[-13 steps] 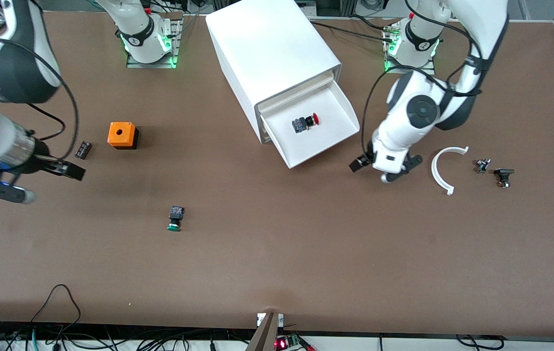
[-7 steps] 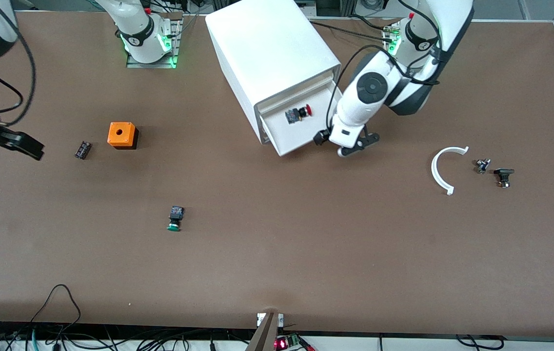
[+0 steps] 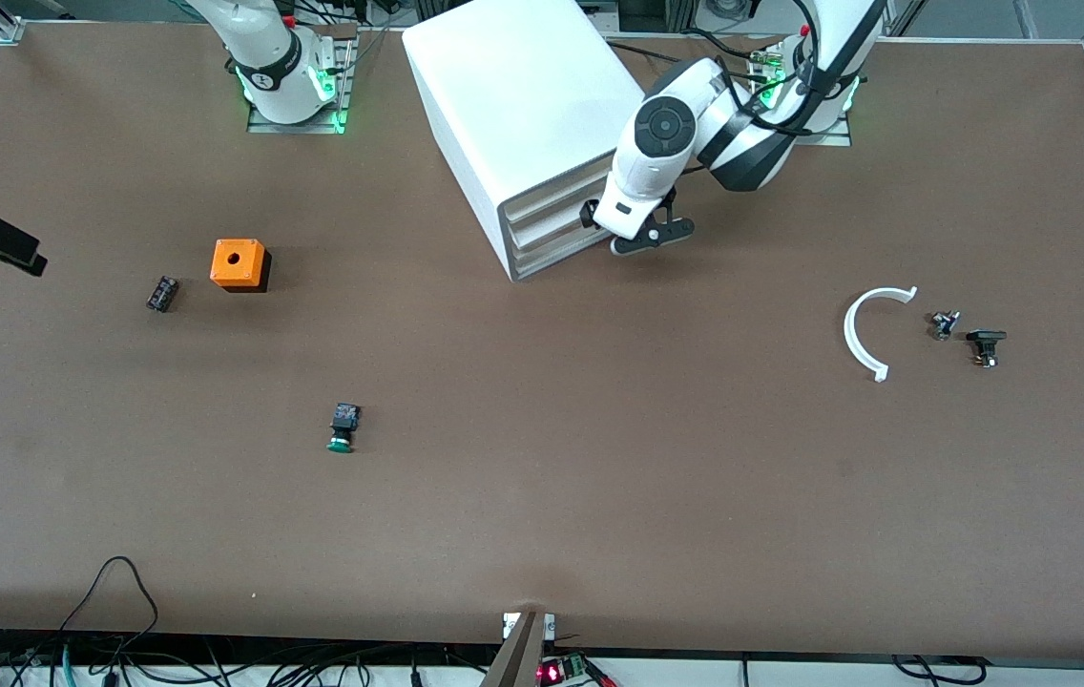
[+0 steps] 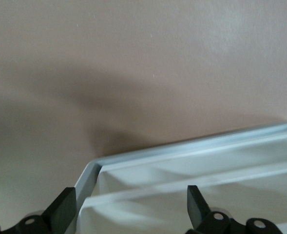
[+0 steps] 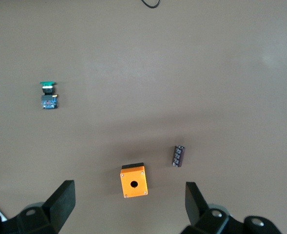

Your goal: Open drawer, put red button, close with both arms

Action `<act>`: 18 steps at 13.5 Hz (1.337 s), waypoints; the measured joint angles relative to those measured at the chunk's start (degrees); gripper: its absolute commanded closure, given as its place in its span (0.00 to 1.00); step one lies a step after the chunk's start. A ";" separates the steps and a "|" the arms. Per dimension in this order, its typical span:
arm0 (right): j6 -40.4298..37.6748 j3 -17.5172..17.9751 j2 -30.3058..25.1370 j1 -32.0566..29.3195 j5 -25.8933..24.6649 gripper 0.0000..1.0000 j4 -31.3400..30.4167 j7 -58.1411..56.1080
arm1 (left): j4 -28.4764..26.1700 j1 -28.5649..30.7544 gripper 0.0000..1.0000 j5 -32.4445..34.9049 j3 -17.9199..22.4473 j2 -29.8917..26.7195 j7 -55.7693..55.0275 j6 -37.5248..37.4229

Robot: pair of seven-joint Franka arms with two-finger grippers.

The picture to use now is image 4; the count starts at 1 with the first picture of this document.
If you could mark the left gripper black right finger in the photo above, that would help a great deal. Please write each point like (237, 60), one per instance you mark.
(197, 207)

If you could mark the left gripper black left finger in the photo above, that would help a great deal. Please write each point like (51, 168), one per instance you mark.
(60, 212)

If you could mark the white plastic drawer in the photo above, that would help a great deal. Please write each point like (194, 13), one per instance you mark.
(145, 214)
(145, 170)

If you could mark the white drawer cabinet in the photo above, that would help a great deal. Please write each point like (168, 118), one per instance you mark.
(206, 143)

